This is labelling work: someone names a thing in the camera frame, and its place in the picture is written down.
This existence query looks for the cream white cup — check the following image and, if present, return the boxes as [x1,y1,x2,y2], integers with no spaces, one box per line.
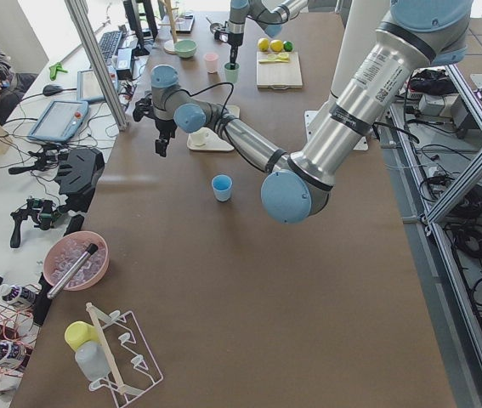
[190,127,208,148]

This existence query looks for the white wire cup rack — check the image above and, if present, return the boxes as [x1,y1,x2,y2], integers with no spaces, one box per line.
[86,303,164,407]

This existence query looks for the yellow plastic knife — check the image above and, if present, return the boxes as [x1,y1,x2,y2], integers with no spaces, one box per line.
[258,59,290,64]

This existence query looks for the blue cup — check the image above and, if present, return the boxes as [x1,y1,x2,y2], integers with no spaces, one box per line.
[211,174,233,202]

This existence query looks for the yellow lemon left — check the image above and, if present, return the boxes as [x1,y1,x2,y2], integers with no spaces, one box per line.
[269,39,284,53]

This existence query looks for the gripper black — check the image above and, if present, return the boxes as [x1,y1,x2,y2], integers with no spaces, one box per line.
[133,96,176,157]
[219,23,243,69]

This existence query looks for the beige tray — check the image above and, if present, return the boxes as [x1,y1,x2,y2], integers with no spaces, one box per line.
[186,127,235,152]

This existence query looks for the metal scoop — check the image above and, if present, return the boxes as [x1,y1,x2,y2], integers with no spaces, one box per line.
[206,16,224,41]

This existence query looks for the clear cup on rack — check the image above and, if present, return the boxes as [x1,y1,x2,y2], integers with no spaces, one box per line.
[75,341,111,382]

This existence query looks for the pink bowl with ice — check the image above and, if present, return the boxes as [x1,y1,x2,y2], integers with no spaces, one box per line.
[43,230,111,292]

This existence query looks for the yellow cup on rack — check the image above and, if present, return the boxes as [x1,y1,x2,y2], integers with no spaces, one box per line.
[64,320,99,351]

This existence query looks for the wooden cutting board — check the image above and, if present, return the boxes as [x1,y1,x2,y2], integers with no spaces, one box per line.
[256,51,303,89]

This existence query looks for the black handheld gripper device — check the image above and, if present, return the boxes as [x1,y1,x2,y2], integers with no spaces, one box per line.
[9,197,68,248]

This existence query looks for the green cup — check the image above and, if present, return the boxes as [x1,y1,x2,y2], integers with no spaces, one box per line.
[224,62,240,84]

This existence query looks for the yellow lemon right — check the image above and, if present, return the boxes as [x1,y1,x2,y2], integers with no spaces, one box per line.
[258,37,269,52]

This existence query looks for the wooden cup tree stand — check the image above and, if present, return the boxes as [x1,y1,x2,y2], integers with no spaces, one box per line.
[159,0,178,54]

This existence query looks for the black keyboard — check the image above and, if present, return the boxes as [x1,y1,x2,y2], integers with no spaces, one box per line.
[99,31,122,65]

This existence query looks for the teach pendant tablet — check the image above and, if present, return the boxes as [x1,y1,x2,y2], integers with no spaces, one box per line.
[77,69,105,104]
[27,100,88,143]

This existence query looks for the green lime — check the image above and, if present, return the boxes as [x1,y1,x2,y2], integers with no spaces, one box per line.
[283,41,293,52]

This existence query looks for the yellow lemon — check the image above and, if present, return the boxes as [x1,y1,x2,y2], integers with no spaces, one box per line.
[269,39,284,53]
[258,37,269,52]

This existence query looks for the pink cup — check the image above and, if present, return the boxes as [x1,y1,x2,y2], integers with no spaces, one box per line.
[203,52,219,74]

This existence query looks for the teach pendant tablet far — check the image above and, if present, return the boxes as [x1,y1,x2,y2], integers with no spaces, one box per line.
[77,69,105,104]

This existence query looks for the metal muddler in bowl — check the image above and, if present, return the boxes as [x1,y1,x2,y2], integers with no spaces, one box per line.
[47,243,99,300]

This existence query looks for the teach pendant tablet near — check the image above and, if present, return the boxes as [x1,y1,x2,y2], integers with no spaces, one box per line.
[27,100,88,143]

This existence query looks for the mint green bowl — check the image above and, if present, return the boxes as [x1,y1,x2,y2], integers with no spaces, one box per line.
[174,39,197,59]

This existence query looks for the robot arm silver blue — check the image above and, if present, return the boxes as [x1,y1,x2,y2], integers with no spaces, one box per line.
[145,1,472,224]
[225,0,308,69]

